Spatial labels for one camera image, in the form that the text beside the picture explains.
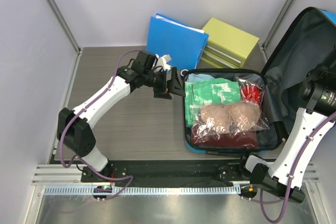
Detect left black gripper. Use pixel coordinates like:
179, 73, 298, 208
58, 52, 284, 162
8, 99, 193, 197
143, 67, 185, 100

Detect light blue towel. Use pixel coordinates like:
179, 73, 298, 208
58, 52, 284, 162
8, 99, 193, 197
185, 73, 215, 83

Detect green white tie-dye cloth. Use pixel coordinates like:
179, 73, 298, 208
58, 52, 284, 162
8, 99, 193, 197
184, 78, 242, 126

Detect beige bra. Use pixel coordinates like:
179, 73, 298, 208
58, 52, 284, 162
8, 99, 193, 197
192, 101, 269, 142

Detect maroon cloth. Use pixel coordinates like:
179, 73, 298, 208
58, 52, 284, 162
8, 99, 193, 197
191, 126, 258, 149

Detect blue suitcase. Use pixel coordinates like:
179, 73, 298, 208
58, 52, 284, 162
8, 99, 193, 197
183, 7, 335, 156

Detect red garment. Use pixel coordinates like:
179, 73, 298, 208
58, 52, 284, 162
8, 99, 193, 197
236, 78, 265, 105

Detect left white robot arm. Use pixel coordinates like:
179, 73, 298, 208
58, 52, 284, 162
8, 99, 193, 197
57, 50, 185, 182

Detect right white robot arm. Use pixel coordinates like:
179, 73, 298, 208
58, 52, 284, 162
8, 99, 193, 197
236, 63, 335, 203

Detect blue file folder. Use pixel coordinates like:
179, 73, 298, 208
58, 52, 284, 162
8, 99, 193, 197
146, 14, 209, 70

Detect olive green drawer box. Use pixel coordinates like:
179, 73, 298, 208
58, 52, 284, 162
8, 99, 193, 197
201, 17, 259, 69

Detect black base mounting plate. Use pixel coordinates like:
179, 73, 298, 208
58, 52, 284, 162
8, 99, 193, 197
78, 159, 263, 185

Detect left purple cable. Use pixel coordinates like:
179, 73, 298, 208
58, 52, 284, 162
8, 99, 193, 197
59, 49, 134, 214

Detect white slotted cable duct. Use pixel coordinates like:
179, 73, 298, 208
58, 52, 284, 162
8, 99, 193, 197
44, 185, 241, 196

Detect left aluminium frame post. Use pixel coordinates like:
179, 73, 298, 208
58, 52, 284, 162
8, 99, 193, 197
46, 0, 81, 55

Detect aluminium frame post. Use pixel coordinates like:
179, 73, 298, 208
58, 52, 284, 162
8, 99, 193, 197
260, 0, 295, 52
46, 0, 81, 55

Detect right aluminium frame post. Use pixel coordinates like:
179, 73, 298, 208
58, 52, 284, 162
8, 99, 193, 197
260, 0, 295, 52

